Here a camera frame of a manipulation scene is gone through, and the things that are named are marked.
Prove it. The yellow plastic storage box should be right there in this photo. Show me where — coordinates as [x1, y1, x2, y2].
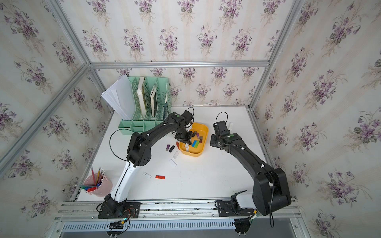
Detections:
[179, 123, 208, 157]

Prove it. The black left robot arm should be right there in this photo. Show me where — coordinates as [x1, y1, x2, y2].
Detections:
[114, 110, 194, 203]

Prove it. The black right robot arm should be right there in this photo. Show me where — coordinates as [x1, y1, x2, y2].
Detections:
[210, 121, 291, 233]

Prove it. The green desk file organizer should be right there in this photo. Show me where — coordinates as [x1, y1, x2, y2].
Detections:
[119, 76, 172, 135]

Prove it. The white paper stack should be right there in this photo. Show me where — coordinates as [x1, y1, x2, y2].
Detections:
[101, 75, 136, 121]

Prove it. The pink pen cup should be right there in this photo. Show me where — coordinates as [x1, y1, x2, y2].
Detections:
[76, 168, 113, 197]

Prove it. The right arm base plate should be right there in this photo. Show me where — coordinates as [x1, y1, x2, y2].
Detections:
[214, 190, 258, 217]

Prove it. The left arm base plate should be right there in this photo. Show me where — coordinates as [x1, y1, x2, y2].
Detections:
[97, 194, 141, 219]

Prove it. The aluminium front rail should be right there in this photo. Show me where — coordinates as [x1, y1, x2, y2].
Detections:
[53, 196, 301, 222]

